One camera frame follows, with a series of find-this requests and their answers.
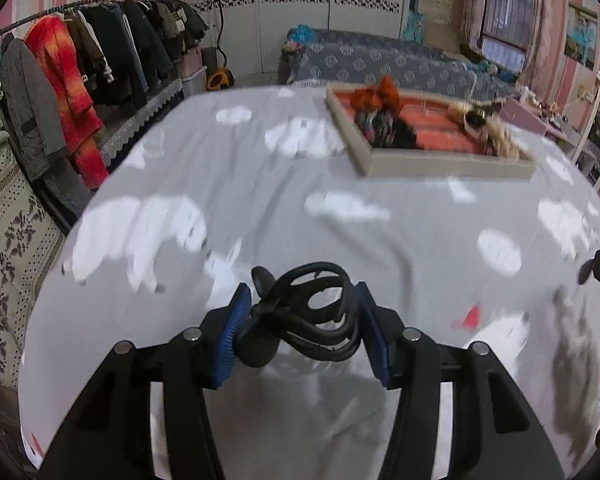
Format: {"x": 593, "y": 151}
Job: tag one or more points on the blue patterned bed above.
{"x": 357, "y": 58}

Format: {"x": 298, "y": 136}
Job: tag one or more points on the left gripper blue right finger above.
{"x": 495, "y": 433}

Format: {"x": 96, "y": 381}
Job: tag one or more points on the pink storage box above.
{"x": 193, "y": 73}

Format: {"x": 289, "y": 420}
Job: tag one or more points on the pink bedside table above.
{"x": 524, "y": 117}

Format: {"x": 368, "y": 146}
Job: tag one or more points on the wall poster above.
{"x": 581, "y": 35}

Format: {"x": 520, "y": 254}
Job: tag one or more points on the dark hanging jackets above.
{"x": 132, "y": 46}

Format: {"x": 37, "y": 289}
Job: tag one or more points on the barred window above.
{"x": 506, "y": 32}

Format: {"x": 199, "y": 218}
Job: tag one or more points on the white sliding wardrobe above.
{"x": 255, "y": 30}

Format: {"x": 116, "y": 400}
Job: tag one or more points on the grey quilted coat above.
{"x": 32, "y": 108}

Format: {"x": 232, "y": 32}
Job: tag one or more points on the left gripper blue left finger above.
{"x": 106, "y": 433}

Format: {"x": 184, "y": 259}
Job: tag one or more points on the red orange fleece robe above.
{"x": 52, "y": 46}

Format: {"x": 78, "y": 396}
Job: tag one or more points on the cream sheer scrunchie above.
{"x": 482, "y": 123}

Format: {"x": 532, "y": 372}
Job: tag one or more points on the brick-pattern jewelry tray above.
{"x": 444, "y": 146}

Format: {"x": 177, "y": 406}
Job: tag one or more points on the orange fabric scrunchie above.
{"x": 384, "y": 97}

